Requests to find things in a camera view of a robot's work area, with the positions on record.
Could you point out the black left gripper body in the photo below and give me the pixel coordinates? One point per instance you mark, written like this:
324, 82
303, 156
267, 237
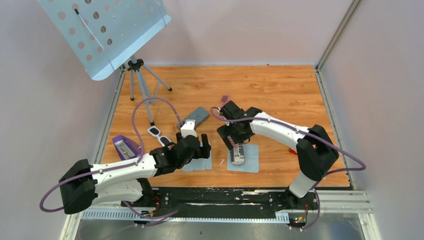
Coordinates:
203, 152

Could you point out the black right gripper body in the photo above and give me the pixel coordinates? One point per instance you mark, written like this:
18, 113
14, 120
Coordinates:
229, 129

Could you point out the flag print glasses case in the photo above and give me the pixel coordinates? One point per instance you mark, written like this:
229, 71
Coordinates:
237, 156

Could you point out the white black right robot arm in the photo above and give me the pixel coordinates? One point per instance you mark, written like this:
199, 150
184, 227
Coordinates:
315, 151

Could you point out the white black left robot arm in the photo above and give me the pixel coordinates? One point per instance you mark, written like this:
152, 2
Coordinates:
87, 184

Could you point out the pink transparent sunglasses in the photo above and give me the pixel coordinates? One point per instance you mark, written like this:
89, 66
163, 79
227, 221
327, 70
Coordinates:
224, 99

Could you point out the left light blue cloth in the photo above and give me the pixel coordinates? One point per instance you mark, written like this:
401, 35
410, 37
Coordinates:
199, 164

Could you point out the light blue cloth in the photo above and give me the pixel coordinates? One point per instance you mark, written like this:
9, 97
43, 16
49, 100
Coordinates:
199, 164
251, 164

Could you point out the right light blue cloth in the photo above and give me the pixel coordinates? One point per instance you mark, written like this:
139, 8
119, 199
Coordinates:
251, 164

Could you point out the grey-green glasses case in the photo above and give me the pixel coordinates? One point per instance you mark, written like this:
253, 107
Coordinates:
199, 115

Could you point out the red toy arch block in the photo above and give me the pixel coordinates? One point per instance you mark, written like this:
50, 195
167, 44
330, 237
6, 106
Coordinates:
293, 151

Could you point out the purple glasses case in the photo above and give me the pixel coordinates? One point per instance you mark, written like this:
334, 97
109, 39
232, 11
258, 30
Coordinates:
125, 147

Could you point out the perforated metal music stand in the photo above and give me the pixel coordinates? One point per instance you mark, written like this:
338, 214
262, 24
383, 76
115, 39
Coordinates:
106, 34

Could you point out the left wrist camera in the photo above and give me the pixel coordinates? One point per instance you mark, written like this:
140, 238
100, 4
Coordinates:
188, 129

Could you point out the white frame black sunglasses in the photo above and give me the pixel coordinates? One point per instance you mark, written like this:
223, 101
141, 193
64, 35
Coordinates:
156, 133

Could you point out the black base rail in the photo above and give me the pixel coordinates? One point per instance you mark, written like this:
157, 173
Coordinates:
234, 205

